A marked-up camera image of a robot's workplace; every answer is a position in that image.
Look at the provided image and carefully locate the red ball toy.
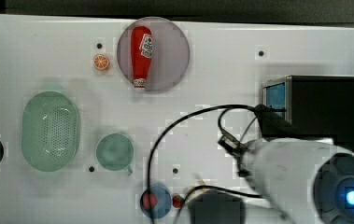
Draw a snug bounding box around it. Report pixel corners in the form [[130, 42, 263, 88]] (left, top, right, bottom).
[[142, 191, 158, 210]]

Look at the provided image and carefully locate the red ketchup bottle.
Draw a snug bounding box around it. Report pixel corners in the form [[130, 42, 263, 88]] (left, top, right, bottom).
[[130, 26, 153, 89]]

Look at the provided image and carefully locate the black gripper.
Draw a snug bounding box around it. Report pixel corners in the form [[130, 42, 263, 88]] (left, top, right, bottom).
[[253, 105, 300, 137]]

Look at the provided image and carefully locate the green mug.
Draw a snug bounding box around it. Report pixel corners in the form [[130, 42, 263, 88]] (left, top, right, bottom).
[[96, 133, 135, 176]]

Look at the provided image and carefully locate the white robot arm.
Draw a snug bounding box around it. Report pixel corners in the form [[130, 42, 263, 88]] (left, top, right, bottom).
[[236, 105, 354, 224]]

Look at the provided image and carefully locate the green perforated colander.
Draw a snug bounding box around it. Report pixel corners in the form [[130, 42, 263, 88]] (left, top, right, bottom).
[[21, 91, 80, 172]]

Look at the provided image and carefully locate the grey round plate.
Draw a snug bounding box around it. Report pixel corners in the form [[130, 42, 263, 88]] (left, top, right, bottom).
[[117, 17, 190, 92]]

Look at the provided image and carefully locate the strawberry toy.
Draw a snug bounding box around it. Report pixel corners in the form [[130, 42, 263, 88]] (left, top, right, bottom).
[[172, 194, 184, 209]]

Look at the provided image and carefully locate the orange slice toy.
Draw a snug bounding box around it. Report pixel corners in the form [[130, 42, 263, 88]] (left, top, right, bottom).
[[93, 54, 110, 71]]

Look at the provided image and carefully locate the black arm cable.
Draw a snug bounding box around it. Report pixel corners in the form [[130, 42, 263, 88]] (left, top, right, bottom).
[[146, 104, 262, 224]]

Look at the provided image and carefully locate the blue small bowl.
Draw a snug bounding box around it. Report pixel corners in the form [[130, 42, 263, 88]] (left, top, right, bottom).
[[140, 185, 172, 219]]

